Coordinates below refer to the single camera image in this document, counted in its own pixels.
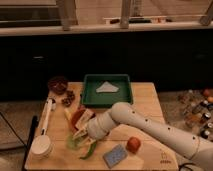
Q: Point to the white long-handled brush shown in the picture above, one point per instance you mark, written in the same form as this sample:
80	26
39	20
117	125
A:
41	145

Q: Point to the green plastic cup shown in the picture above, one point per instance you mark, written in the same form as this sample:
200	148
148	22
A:
73	143

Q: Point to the blue sponge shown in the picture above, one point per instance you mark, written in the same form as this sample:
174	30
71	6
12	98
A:
115	156

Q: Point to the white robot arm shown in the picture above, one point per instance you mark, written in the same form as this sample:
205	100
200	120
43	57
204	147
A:
188	145

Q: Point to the green plastic tray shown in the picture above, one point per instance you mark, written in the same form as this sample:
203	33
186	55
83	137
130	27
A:
90	98

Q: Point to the yellow banana piece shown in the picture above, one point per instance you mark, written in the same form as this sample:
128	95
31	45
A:
67	114

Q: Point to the orange bowl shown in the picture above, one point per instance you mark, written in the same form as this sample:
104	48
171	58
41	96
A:
75	117

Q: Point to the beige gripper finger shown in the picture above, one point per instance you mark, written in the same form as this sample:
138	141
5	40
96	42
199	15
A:
79	133
87	141

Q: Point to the green pepper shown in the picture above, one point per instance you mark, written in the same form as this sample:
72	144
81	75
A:
90	151

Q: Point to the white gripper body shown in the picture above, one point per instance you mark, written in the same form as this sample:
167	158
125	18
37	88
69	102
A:
99	126

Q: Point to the grey cloth piece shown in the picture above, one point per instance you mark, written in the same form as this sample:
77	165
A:
107	87

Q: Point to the wooden block in bowl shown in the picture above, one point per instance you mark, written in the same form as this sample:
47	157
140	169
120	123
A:
86	116

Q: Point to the brown pine cone cluster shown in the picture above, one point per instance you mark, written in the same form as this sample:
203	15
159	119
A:
70	97

